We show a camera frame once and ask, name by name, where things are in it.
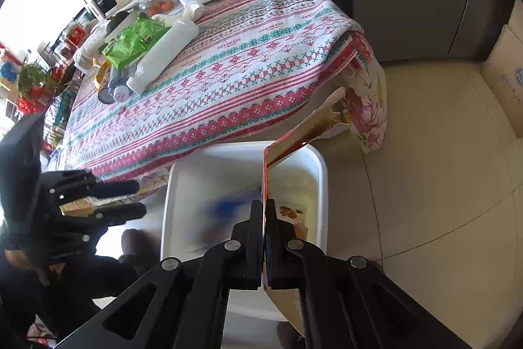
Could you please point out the red green patterned tablecloth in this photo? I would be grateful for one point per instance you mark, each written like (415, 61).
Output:
(245, 62)

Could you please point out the white plastic bin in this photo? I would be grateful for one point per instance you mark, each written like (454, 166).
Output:
(179, 210)

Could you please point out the person's dark trousers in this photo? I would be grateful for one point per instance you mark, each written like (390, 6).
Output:
(81, 291)

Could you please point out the white bottle with lime label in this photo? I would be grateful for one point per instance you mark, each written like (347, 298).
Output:
(163, 52)

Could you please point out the yellow snack wrapper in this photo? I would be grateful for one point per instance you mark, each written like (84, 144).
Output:
(102, 74)

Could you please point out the small white capped bottle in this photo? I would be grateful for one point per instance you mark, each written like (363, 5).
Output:
(121, 92)

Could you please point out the tan wrapper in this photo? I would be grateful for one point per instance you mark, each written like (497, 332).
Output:
(79, 206)

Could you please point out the brown fuzzy slipper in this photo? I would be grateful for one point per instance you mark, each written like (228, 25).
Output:
(137, 244)

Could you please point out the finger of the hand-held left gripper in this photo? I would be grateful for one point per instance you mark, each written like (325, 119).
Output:
(110, 187)
(122, 213)

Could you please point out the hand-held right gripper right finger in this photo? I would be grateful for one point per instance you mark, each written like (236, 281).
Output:
(271, 238)

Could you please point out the green leafy plant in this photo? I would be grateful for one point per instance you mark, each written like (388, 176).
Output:
(32, 79)

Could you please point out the white crumpled tissue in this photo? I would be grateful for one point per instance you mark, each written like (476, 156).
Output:
(195, 10)

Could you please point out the orange brown cardboard carton piece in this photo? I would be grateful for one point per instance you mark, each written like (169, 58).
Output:
(286, 146)

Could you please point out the small tangerine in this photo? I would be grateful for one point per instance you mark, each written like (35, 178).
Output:
(165, 5)
(153, 11)

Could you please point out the dark green pumpkin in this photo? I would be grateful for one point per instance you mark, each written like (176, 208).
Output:
(118, 22)

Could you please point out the brown cardboard box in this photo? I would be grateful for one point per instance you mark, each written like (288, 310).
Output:
(506, 75)

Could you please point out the white packet with orange print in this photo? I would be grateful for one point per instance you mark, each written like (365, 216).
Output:
(292, 212)

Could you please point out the cherry print cloth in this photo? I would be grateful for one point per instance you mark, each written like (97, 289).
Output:
(86, 46)

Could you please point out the green snack packet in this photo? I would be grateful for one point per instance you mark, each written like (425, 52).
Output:
(130, 42)

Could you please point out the floral table cover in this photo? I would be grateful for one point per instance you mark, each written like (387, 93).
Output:
(367, 103)

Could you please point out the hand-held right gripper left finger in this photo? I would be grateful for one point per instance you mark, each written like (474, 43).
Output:
(256, 238)

